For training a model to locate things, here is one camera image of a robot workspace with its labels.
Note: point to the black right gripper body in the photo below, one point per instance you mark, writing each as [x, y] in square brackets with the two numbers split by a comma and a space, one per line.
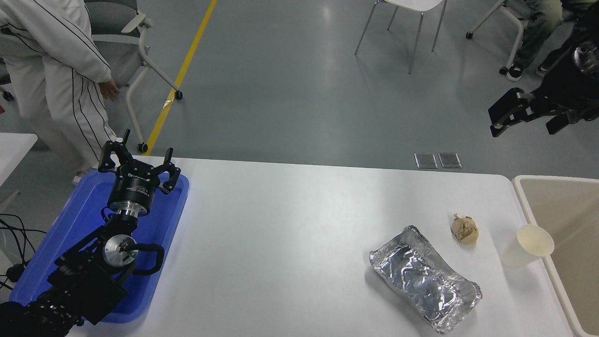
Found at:
[561, 93]

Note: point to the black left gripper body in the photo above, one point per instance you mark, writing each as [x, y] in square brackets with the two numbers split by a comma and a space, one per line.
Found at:
[134, 189]

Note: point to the white paper cup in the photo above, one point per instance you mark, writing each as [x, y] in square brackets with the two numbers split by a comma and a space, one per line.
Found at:
[533, 241]

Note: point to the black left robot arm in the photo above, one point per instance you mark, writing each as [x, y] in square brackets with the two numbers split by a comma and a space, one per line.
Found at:
[89, 281]

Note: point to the person's left hand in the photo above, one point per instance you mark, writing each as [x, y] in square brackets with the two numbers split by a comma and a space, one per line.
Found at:
[110, 90]

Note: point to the blue plastic tray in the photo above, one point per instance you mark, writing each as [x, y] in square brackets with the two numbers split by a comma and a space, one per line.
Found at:
[159, 220]

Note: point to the seated person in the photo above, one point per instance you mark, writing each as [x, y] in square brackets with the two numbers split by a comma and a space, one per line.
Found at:
[538, 28]

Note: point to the metal floor plate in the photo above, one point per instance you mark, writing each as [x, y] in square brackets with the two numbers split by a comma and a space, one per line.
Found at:
[450, 160]
[426, 160]

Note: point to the large pale bin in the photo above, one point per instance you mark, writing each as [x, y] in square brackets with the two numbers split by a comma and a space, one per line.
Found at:
[571, 210]

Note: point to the small white table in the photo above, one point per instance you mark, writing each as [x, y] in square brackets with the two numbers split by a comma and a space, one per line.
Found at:
[14, 150]

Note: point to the grey chair with black castor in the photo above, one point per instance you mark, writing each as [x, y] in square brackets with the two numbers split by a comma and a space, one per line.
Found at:
[7, 96]

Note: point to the crumpled tan paper ball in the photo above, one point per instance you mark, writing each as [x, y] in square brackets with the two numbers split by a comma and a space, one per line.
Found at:
[464, 230]

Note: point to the white chair with metal legs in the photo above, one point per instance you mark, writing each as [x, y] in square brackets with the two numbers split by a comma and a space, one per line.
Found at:
[416, 4]

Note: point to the crumpled foil tray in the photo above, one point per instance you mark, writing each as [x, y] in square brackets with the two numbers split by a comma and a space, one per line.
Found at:
[421, 276]

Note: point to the white frame chair with castors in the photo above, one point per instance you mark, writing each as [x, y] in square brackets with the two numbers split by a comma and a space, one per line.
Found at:
[518, 37]

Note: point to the grey chair with white frame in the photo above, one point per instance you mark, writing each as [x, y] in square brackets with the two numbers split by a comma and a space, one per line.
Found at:
[117, 18]

